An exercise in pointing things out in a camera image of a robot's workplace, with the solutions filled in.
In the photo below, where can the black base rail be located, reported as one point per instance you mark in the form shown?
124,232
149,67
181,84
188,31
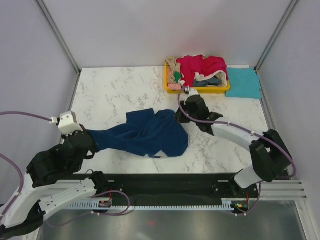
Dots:
202,188

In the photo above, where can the left aluminium frame post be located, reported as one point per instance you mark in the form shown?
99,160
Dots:
57,34

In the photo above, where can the beige white green shirt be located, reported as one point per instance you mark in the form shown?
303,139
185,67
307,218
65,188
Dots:
174,66

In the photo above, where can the grey blue garment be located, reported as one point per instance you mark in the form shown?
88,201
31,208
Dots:
214,81

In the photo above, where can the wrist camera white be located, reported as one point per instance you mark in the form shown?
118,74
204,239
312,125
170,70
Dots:
190,91
67,123

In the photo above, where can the yellow plastic bin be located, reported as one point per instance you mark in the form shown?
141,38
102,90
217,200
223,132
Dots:
201,90

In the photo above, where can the aluminium frame post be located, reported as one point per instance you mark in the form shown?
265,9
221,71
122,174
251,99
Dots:
57,34
276,33

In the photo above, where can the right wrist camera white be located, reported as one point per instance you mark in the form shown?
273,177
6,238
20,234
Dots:
190,91

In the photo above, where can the red t-shirt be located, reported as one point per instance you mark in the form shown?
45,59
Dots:
201,68

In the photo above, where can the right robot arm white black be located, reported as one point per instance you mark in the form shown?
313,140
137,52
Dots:
269,155

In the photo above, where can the white slotted cable duct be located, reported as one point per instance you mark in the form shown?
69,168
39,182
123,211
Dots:
121,205

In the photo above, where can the navy blue printed t-shirt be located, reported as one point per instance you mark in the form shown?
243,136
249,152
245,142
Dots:
145,133

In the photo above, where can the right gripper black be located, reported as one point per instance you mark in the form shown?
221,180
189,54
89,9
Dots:
180,118

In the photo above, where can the pink cloth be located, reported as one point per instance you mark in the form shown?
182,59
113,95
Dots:
174,86

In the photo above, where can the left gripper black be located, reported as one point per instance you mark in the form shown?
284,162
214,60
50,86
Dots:
64,136

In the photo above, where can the folded teal t-shirt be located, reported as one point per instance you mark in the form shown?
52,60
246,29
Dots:
244,83

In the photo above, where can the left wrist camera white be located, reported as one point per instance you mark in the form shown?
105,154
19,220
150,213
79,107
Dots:
67,123

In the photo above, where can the right aluminium frame post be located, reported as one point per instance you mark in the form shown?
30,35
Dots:
276,33

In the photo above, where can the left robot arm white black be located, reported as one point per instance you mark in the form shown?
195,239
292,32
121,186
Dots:
28,209

